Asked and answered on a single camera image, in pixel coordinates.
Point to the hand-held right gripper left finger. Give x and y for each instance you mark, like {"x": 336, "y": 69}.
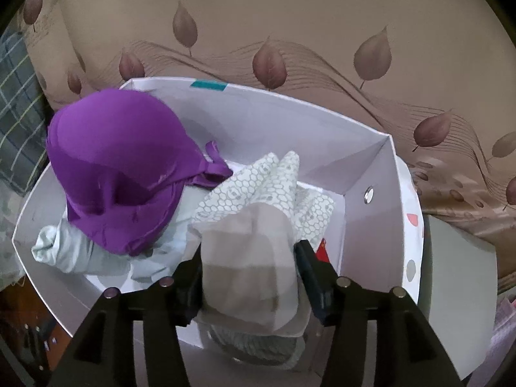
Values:
{"x": 189, "y": 294}

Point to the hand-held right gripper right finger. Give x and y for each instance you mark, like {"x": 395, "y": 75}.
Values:
{"x": 310, "y": 282}

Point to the honeycomb print underwear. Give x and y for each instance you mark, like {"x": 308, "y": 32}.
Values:
{"x": 250, "y": 250}

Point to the grey striped garment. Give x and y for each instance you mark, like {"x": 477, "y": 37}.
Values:
{"x": 258, "y": 350}

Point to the pale green garment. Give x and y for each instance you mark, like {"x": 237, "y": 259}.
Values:
{"x": 72, "y": 254}

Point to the purple bra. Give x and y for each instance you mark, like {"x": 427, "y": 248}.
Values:
{"x": 113, "y": 161}

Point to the white cardboard box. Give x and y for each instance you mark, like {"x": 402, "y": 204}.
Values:
{"x": 282, "y": 129}

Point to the small red item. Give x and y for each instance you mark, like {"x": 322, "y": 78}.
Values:
{"x": 323, "y": 252}

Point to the white grey-patterned sheet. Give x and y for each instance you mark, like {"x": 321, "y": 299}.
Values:
{"x": 10, "y": 229}

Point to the white flat board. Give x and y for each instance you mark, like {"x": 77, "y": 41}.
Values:
{"x": 455, "y": 258}

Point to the pink plastic bag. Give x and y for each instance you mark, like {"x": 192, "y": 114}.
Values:
{"x": 504, "y": 318}

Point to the grey plaid blanket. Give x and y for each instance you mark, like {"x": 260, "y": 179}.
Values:
{"x": 20, "y": 121}

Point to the leaf print bedding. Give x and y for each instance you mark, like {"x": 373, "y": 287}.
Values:
{"x": 322, "y": 28}

